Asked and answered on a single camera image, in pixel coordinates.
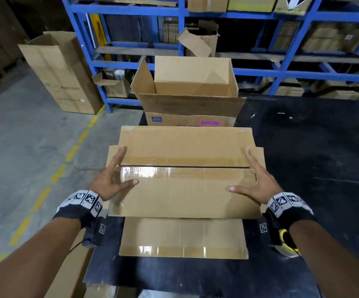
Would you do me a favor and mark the person's left hand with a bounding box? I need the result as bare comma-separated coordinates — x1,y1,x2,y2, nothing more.
87,147,140,202

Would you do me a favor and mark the person's right hand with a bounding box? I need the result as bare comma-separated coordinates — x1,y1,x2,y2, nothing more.
228,148,284,205

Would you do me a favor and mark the yellow tape dispenser with tape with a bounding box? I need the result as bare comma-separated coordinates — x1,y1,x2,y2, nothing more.
274,228,301,259

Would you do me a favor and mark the taped cardboard sheet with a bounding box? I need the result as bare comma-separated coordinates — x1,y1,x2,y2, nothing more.
105,125,267,260

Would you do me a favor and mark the pink-striped cardboard box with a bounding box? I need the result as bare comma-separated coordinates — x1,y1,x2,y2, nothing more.
130,55,247,127

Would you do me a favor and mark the person's right forearm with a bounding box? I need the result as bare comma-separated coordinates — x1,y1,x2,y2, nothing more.
290,220,359,298

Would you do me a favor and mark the person's left forearm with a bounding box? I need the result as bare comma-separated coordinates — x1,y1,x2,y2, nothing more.
0,217,82,298

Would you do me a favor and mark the small box low shelf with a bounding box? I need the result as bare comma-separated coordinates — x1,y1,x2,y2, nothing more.
92,68,131,98

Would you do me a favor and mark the scrap cardboard sheet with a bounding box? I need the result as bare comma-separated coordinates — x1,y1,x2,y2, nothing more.
44,228,95,298

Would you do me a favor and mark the closed brown cardboard box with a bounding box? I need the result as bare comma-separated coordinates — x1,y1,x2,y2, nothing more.
261,78,305,96

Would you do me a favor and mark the tall brown cardboard box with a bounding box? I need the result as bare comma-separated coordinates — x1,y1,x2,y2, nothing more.
18,31,103,115

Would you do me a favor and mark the wide brown cardboard box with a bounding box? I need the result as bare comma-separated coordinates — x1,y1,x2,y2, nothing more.
319,82,359,100

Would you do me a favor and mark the torn box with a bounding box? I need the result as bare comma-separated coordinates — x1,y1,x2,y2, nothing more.
177,20,220,58

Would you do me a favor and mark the cardboard box with yellow band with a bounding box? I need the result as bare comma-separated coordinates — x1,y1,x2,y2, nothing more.
227,0,279,12

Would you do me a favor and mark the cardboard box with red print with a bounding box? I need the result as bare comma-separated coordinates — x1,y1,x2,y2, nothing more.
187,0,230,13

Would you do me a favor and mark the right wristband with marker tags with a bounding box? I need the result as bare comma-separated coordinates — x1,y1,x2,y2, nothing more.
267,192,318,228

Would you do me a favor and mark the wristband with marker tags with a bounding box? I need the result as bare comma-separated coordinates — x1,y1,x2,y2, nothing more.
267,192,318,228
53,190,104,228

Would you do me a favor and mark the left wristband with marker tags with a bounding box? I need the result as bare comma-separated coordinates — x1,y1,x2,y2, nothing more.
53,190,104,228

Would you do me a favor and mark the wooden shelf plank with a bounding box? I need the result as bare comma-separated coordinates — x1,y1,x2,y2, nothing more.
95,46,359,64

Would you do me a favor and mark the stack of shelved brown boxes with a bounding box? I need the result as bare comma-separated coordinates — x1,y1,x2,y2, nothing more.
272,21,359,53

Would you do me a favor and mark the blue metal storage rack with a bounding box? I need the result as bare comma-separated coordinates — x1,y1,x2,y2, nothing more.
60,0,359,114

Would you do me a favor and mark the thin shelf board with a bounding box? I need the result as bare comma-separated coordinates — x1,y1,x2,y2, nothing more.
114,0,177,7

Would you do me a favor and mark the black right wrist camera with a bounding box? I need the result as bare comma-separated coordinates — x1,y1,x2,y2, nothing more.
258,211,281,245

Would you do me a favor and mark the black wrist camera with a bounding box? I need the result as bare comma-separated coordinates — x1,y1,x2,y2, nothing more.
81,217,107,249
258,211,281,245

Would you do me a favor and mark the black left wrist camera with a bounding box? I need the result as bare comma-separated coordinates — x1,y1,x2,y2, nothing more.
81,217,107,249

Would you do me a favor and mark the yellow rack guard post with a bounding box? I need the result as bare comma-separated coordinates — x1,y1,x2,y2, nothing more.
89,14,107,47

